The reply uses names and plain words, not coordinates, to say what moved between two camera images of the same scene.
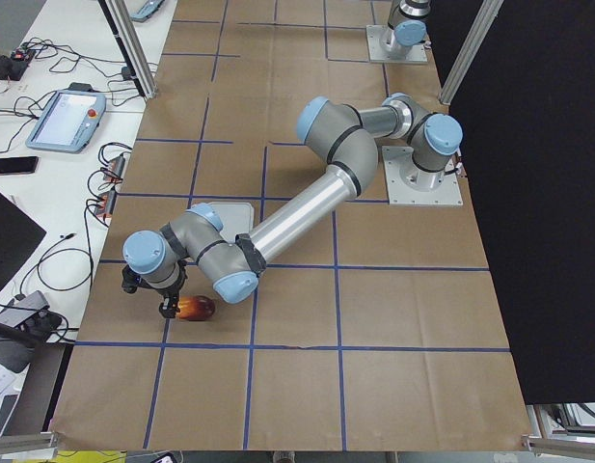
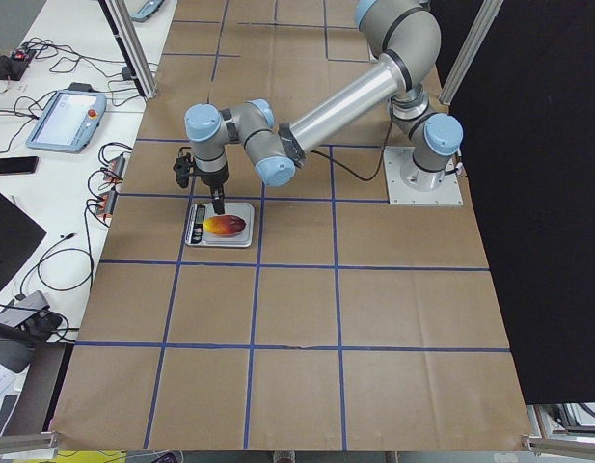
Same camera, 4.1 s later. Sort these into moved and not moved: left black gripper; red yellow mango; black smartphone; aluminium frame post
Moved: left black gripper; red yellow mango
Not moved: black smartphone; aluminium frame post
